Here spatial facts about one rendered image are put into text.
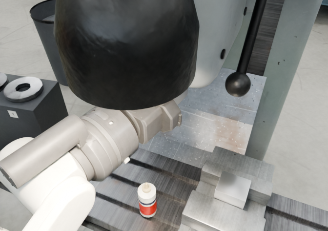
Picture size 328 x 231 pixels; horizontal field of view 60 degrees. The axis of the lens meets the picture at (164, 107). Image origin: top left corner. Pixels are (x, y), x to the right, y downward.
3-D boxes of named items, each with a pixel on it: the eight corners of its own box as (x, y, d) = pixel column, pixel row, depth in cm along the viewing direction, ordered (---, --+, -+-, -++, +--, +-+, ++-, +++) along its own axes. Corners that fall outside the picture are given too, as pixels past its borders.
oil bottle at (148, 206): (152, 220, 65) (151, 194, 58) (136, 214, 66) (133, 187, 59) (159, 205, 68) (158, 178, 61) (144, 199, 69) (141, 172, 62)
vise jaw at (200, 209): (255, 257, 53) (260, 247, 50) (180, 223, 57) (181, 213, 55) (261, 228, 57) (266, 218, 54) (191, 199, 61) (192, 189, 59)
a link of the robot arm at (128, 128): (183, 94, 41) (125, 144, 33) (181, 139, 47) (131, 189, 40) (120, 64, 46) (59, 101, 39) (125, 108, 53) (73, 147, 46)
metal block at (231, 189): (239, 217, 58) (245, 201, 54) (211, 205, 60) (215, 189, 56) (245, 196, 61) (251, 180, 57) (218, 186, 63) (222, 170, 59)
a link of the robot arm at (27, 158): (122, 179, 40) (55, 243, 34) (73, 143, 45) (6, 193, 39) (114, 123, 33) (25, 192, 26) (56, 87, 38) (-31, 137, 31)
